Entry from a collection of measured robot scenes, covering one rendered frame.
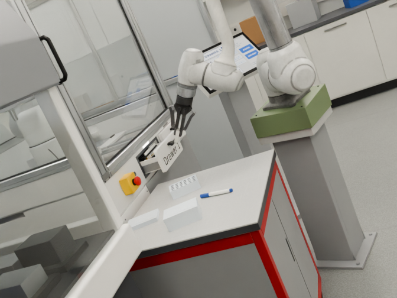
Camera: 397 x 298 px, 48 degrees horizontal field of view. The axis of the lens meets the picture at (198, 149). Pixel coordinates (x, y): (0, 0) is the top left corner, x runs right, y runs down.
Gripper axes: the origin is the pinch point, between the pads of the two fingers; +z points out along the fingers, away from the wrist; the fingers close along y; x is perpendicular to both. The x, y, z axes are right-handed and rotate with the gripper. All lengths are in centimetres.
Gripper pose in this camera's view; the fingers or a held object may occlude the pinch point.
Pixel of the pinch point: (177, 135)
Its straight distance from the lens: 211.3
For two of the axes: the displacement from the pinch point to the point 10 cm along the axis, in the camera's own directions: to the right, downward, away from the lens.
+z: -1.9, 8.9, 4.0
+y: -9.5, -2.7, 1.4
